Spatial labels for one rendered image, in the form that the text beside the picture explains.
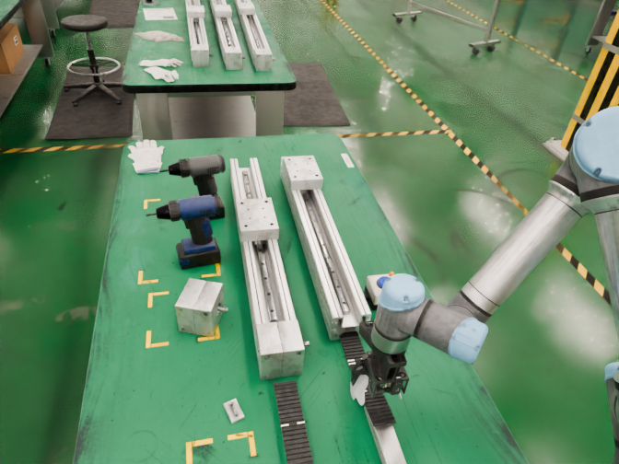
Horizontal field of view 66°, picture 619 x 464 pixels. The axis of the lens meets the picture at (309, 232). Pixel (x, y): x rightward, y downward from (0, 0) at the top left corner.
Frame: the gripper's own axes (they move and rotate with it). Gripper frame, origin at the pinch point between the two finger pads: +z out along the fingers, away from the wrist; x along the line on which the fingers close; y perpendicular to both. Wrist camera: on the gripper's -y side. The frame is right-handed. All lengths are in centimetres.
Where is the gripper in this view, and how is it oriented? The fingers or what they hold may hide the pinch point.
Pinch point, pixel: (371, 390)
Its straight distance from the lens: 114.9
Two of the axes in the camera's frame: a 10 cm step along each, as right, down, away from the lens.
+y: 2.0, 6.2, -7.6
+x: 9.8, -0.8, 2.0
